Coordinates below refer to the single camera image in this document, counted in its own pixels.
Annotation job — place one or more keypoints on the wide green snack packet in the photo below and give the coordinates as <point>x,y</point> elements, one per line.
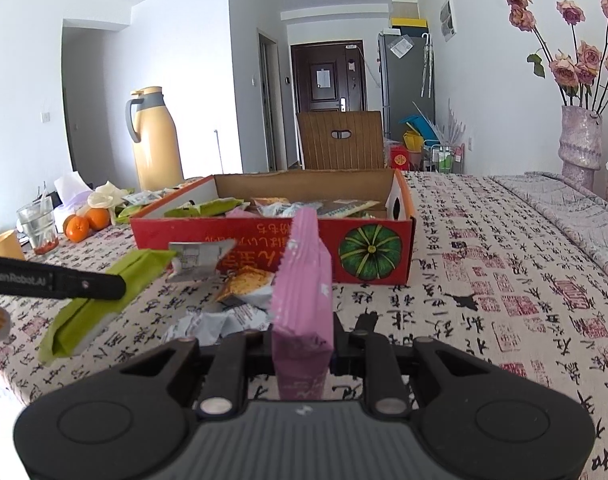
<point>208,207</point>

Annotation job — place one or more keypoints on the pink textured vase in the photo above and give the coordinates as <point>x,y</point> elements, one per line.
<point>580,150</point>

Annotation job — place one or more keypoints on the white folded umbrella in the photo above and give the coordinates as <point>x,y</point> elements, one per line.
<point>427,65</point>

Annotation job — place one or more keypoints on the paper note in sleeve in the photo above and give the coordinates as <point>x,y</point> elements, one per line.
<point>400,47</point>

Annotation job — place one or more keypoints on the yellow box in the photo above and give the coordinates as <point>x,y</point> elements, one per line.
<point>409,24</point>

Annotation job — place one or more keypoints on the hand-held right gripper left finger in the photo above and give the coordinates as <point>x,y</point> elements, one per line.
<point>261,355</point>

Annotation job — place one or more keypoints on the blue bag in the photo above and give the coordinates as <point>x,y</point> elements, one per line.
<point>413,125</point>

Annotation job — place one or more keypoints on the orange snack packet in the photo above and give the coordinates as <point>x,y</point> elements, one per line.
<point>246,285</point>

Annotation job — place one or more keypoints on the pale pink pampas grass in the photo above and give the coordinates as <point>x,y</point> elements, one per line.
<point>451,127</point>

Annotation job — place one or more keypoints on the yellow mug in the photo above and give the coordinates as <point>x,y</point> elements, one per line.
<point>6,247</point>

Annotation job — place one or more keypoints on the small white dark packet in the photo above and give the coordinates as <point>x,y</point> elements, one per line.
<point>143,196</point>

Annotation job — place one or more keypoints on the pink snack packet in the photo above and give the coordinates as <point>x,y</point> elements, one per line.
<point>304,285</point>
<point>241,213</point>

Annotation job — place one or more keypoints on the grey patterned blanket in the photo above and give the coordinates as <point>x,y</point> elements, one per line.
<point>559,210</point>

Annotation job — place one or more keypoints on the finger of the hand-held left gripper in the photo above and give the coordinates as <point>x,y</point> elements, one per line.
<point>93,286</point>

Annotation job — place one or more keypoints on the red gift box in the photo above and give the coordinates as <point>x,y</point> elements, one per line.
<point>399,158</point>

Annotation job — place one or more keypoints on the red cardboard box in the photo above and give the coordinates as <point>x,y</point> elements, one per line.
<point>304,245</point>

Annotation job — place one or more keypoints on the wooden chair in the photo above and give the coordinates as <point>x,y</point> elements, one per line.
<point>319,150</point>

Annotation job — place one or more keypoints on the heap of assorted snack packets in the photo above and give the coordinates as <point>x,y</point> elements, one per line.
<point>309,207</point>

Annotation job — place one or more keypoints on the metal storage trolley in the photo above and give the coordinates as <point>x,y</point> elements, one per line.
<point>444,160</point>

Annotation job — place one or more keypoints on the dark brown door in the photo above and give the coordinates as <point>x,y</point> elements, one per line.
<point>329,95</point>

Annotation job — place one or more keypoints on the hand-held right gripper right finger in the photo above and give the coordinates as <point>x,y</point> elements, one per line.
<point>346,355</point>

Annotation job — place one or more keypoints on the cream rubber glove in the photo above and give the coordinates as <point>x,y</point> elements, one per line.
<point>108,195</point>

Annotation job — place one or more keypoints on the silver snack packet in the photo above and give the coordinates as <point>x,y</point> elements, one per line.
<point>198,257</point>

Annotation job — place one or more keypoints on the orange fruit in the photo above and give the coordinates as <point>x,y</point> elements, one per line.
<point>98,217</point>
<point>77,229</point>

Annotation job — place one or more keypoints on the grey refrigerator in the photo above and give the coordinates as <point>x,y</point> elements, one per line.
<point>404,90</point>

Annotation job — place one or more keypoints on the white purple tissue pack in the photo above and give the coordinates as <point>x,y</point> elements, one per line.
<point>71,195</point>

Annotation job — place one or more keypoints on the dried pink rose bouquet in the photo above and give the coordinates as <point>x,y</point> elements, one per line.
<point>579,67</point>

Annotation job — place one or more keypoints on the crumpled white snack packet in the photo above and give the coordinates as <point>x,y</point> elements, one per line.
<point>213,322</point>

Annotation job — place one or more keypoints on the yellow thermos jug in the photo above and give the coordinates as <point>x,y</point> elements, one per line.
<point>156,145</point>

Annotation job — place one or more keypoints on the long green snack packet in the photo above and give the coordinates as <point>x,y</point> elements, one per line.
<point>133,267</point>

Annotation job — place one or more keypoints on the clear drinking glass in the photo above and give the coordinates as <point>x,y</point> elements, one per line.
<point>37,225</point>

